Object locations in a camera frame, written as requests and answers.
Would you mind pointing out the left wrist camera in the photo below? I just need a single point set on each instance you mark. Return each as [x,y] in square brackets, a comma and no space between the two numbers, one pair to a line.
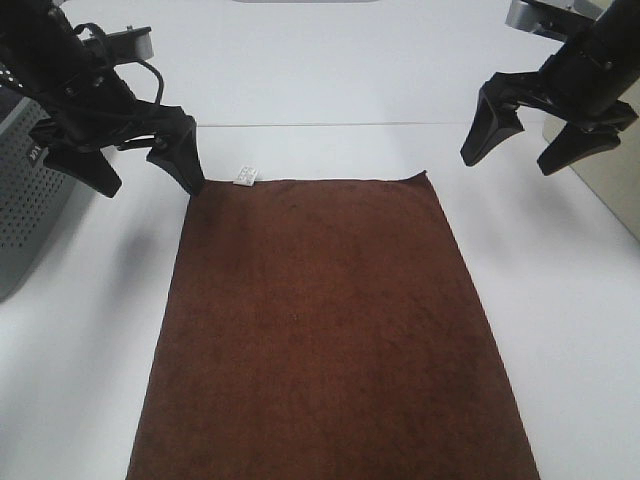
[127,46]

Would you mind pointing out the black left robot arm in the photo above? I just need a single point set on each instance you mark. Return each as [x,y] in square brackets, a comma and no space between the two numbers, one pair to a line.
[36,35]

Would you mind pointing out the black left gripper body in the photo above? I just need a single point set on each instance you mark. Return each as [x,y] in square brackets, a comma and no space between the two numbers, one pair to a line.
[91,109]

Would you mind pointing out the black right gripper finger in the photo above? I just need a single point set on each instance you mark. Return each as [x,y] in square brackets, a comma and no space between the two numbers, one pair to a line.
[573,144]
[495,118]

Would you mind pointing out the brown towel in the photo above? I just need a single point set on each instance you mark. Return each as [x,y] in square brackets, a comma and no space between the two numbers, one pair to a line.
[325,330]

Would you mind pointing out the grey perforated laundry basket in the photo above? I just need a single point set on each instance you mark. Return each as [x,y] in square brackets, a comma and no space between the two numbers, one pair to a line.
[36,202]

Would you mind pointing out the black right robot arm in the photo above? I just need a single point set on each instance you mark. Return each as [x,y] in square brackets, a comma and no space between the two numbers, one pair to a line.
[617,26]

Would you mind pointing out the beige storage bin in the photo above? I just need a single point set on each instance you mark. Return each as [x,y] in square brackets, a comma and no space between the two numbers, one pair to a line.
[613,176]

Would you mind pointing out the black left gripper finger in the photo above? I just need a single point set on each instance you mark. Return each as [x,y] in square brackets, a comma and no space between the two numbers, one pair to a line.
[174,150]
[92,169]

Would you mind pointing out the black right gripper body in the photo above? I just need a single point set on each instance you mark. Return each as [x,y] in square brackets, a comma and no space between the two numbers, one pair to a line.
[582,84]

